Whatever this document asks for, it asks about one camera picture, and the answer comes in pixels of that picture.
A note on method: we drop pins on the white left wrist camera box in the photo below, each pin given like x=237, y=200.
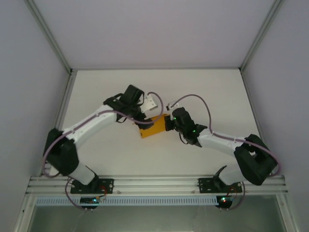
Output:
x=149, y=104

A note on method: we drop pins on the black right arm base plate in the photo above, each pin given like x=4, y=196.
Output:
x=205, y=186

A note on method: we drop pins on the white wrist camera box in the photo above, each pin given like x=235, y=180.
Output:
x=172, y=105
x=149, y=104

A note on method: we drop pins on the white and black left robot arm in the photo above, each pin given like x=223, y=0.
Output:
x=91, y=123

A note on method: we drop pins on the orange paper box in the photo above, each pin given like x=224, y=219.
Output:
x=154, y=126

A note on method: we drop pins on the aluminium frame post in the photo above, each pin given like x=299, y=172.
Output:
x=260, y=36
x=51, y=36

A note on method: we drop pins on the aluminium table side rail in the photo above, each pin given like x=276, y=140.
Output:
x=254, y=108
x=62, y=108

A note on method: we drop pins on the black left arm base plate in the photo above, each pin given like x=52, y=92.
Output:
x=106, y=184

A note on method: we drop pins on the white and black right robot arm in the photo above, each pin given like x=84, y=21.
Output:
x=217, y=141

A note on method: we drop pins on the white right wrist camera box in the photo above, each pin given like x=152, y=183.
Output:
x=172, y=105

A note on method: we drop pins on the aluminium frame leg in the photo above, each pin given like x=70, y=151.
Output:
x=286, y=212
x=23, y=212

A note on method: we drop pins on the aluminium mounting rail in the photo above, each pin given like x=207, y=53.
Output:
x=154, y=184

